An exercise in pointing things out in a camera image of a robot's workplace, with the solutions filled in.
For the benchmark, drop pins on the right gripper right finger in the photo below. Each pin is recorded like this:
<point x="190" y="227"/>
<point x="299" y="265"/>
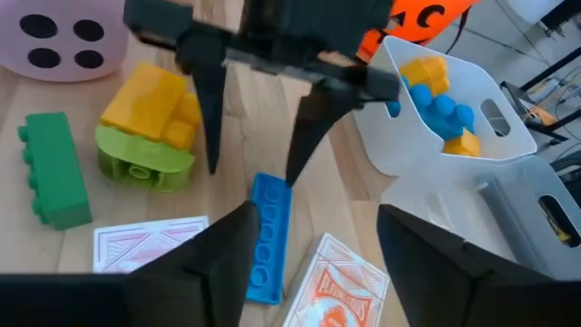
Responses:
<point x="440" y="290"/>

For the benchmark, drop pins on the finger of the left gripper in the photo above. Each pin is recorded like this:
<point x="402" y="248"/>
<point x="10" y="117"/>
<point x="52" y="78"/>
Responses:
<point x="209" y="100"/>
<point x="313" y="127"/>

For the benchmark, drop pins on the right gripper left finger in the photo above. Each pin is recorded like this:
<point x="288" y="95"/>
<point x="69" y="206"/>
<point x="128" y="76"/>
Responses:
<point x="199" y="290"/>

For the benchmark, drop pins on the white playing card box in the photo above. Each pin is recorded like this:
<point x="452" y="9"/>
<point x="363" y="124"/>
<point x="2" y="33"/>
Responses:
<point x="127" y="245"/>

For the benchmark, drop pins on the blue toy block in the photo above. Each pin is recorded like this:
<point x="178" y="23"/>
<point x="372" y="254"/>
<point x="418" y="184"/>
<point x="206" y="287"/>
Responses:
<point x="272" y="213"/>

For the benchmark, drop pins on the yellow two-stud toy block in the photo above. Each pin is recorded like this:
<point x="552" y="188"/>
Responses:
<point x="463" y="145"/>

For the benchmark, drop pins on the pink foam die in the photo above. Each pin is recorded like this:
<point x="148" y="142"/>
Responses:
<point x="63" y="72"/>

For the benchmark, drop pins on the large yellow toy block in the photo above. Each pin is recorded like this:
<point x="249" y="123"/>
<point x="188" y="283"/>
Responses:
<point x="145" y="100"/>

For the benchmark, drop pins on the clear plastic bin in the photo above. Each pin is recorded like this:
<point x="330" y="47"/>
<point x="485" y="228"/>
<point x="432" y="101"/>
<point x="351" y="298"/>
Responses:
<point x="454" y="204"/>

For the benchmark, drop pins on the lime green curved block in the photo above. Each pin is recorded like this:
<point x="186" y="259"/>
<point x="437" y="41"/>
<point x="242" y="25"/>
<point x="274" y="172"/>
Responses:
<point x="136" y="152"/>

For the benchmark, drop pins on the white plastic bin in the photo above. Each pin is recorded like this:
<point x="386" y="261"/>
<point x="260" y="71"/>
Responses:
<point x="408" y="145"/>

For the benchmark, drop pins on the orange playing card box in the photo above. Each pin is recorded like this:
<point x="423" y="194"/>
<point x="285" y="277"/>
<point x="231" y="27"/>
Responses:
<point x="336" y="281"/>

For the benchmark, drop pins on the orange pumpkin bucket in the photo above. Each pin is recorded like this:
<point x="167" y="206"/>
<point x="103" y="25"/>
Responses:
<point x="408" y="34"/>

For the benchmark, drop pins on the blue knobby toy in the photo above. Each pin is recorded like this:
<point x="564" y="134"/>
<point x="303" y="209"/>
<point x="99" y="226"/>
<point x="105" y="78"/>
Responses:
<point x="440" y="118"/>

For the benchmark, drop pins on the dark green toy block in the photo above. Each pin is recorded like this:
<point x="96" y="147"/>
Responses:
<point x="59" y="181"/>

